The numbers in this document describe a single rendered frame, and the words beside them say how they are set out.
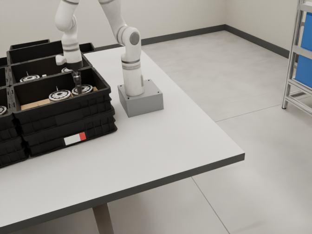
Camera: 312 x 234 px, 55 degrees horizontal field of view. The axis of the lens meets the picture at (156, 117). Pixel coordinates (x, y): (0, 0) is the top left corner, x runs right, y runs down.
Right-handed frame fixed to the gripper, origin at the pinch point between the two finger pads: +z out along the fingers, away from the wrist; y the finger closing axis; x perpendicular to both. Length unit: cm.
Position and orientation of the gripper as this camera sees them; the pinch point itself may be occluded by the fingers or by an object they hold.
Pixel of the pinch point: (79, 89)
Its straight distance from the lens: 146.3
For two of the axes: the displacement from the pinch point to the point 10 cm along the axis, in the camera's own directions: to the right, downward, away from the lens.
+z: 0.5, 8.7, 4.9
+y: -3.1, -4.5, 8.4
